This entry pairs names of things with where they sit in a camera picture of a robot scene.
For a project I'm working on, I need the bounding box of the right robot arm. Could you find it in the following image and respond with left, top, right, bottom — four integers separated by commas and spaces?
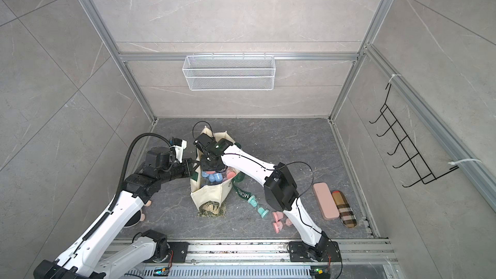
194, 129, 342, 262

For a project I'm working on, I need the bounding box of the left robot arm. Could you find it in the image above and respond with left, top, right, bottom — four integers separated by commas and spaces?
33, 133, 194, 278

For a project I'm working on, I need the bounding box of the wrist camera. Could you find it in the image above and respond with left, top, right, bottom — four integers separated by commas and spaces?
170, 138, 187, 163
194, 133, 216, 153

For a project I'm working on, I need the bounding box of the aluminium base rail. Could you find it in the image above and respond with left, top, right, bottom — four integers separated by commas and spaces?
122, 239, 405, 278

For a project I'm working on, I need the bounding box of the pink hourglass small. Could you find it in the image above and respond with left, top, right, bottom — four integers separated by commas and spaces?
272, 211, 284, 222

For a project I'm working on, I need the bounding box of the white wire mesh basket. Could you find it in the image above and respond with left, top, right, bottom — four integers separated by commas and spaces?
182, 55, 276, 91

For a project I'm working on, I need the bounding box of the teal hourglass front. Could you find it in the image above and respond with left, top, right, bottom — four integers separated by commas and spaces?
257, 207, 269, 218

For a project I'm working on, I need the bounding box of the black wire hook rack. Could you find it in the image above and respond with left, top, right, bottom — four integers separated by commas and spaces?
368, 84, 459, 189

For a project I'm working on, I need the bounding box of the teal hourglass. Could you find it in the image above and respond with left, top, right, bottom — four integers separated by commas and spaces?
247, 196, 258, 207
257, 207, 269, 218

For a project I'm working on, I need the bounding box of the cream canvas tote bag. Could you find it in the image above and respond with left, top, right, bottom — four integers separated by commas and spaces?
190, 126, 240, 211

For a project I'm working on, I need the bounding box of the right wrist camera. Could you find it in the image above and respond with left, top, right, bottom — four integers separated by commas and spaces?
194, 133, 216, 153

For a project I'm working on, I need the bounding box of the pink case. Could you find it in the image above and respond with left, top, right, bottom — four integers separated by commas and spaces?
312, 182, 340, 220

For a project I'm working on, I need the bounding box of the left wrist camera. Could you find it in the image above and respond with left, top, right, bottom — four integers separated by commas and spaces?
170, 138, 187, 163

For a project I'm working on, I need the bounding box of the blue hourglass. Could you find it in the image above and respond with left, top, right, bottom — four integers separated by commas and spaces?
208, 173, 223, 185

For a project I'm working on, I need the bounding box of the plaid pouch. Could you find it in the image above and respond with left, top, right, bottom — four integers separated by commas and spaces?
331, 191, 357, 228

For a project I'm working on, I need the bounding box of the pink toy at left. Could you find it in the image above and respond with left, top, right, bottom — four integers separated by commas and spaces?
127, 199, 152, 227

